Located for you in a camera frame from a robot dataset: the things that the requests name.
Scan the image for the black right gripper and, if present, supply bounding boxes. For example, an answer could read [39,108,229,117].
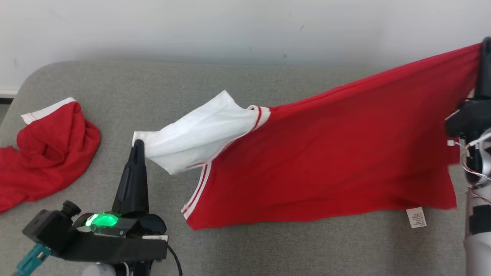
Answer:
[445,36,491,140]

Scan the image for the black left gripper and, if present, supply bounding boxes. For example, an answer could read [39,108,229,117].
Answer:
[58,140,169,276]

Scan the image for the red shorts with white band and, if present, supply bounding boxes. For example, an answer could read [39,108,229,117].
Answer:
[0,97,101,214]

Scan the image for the red and white jersey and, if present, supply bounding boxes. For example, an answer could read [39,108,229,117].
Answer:
[132,42,483,231]

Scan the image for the red white twisted wires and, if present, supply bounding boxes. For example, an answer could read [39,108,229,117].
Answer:
[447,130,491,184]

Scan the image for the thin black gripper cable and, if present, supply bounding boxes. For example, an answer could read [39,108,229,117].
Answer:
[166,245,183,276]

